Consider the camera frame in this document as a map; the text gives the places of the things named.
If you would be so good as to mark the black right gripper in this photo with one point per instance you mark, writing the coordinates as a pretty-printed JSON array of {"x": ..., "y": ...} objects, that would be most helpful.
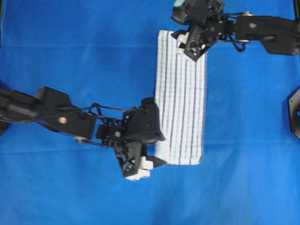
[{"x": 201, "y": 37}]

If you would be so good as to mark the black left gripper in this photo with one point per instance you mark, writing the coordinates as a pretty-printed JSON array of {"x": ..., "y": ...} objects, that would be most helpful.
[{"x": 128, "y": 153}]

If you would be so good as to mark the blue striped white towel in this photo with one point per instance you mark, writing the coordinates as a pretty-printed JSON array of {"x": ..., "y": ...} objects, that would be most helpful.
[{"x": 180, "y": 94}]

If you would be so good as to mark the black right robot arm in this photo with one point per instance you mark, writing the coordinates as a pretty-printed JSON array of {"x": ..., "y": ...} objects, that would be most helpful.
[{"x": 277, "y": 35}]

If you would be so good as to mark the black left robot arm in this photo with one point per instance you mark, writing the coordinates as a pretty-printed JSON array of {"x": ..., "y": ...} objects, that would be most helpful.
[{"x": 53, "y": 109}]

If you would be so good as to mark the right wrist camera housing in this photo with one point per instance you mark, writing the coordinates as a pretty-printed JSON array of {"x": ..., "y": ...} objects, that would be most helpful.
[{"x": 187, "y": 12}]

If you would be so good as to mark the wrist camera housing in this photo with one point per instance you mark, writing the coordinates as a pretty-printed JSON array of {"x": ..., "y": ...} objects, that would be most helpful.
[
  {"x": 143, "y": 124},
  {"x": 187, "y": 12}
]

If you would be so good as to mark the left wrist camera housing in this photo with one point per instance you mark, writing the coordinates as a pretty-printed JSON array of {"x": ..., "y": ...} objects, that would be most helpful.
[{"x": 143, "y": 124}]

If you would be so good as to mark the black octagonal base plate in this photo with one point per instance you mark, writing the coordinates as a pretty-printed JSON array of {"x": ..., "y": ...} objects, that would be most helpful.
[{"x": 291, "y": 114}]

